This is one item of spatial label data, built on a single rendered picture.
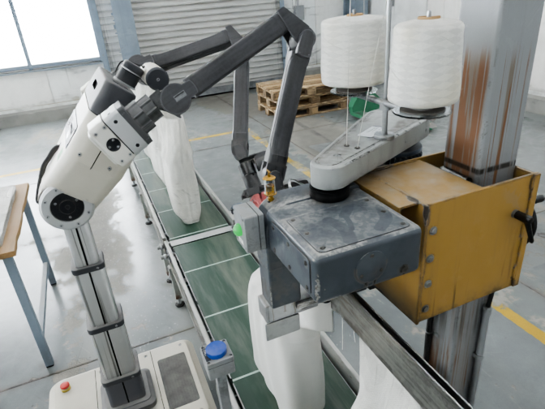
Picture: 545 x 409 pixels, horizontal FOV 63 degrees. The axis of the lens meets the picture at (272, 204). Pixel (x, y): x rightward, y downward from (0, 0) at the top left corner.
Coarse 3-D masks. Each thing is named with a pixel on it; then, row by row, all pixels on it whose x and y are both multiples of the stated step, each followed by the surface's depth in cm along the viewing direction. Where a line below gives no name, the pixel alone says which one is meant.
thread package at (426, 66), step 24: (408, 24) 82; (432, 24) 80; (456, 24) 80; (408, 48) 83; (432, 48) 81; (456, 48) 82; (408, 72) 84; (432, 72) 82; (456, 72) 84; (408, 96) 86; (432, 96) 84; (456, 96) 86
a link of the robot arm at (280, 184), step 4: (272, 172) 124; (276, 172) 124; (276, 176) 124; (280, 176) 125; (276, 180) 124; (280, 180) 125; (300, 180) 129; (304, 180) 129; (276, 184) 125; (280, 184) 125; (284, 184) 127; (292, 184) 127; (296, 184) 128; (276, 188) 125; (280, 188) 125
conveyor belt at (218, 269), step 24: (216, 240) 275; (192, 264) 253; (216, 264) 251; (240, 264) 249; (192, 288) 232; (216, 288) 230; (240, 288) 229; (216, 312) 213; (240, 312) 212; (216, 336) 198; (240, 336) 197; (240, 360) 184; (240, 384) 173; (264, 384) 173; (336, 384) 170; (240, 408) 174; (264, 408) 163; (336, 408) 160
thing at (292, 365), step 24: (312, 312) 125; (264, 336) 149; (288, 336) 138; (312, 336) 139; (264, 360) 159; (288, 360) 140; (312, 360) 142; (288, 384) 144; (312, 384) 146; (288, 408) 150; (312, 408) 152
